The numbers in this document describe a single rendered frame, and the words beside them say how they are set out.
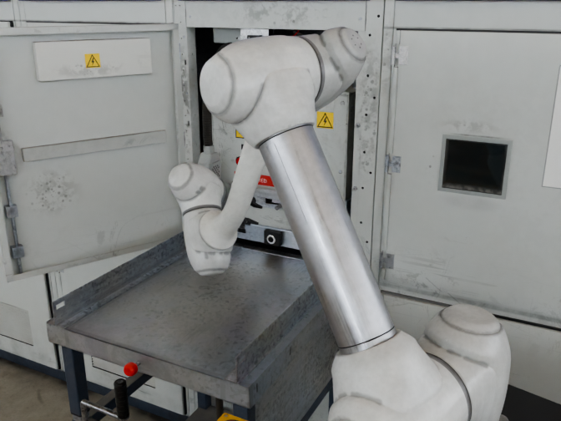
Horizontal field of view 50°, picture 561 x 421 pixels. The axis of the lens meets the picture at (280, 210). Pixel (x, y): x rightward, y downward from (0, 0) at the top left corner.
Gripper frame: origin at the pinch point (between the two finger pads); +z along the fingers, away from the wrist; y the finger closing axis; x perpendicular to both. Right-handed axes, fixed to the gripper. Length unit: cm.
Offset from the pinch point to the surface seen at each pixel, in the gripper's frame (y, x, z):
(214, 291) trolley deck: 25.8, -1.9, -7.6
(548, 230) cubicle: -10, 83, 7
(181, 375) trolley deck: 46, 12, -37
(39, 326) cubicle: 61, -117, 47
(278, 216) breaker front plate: -2.7, 0.5, 17.9
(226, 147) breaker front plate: -21.4, -19.3, 7.1
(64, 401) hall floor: 89, -97, 53
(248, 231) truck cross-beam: 3.9, -10.6, 20.4
